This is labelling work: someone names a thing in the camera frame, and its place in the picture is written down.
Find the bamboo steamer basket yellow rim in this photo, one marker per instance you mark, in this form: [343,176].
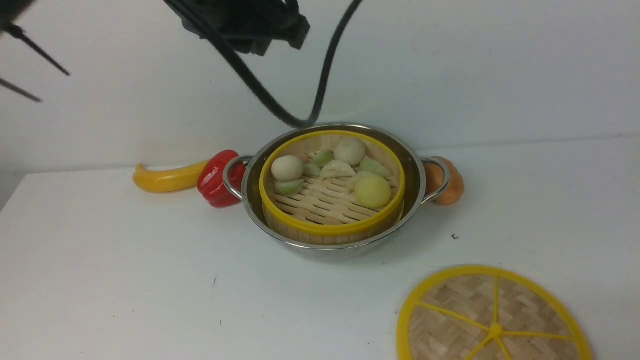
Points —
[326,212]

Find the bamboo steamer lid yellow rim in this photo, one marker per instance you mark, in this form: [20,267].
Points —
[476,312]

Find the stainless steel pot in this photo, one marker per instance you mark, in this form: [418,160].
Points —
[242,174]

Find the yellow banana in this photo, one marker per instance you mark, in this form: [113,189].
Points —
[167,181]

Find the red bell pepper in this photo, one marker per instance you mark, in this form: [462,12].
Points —
[210,182]

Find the white steamed bun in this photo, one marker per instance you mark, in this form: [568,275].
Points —
[288,168]

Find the green dumpling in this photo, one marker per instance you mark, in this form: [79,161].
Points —
[289,189]

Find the beige steamed bun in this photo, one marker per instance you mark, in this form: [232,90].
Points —
[350,150]

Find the white dumpling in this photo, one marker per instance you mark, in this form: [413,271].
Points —
[336,169]

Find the yellow steamed bun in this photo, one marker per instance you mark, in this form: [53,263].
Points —
[372,190]

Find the brown potato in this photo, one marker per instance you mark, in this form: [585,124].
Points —
[434,178]

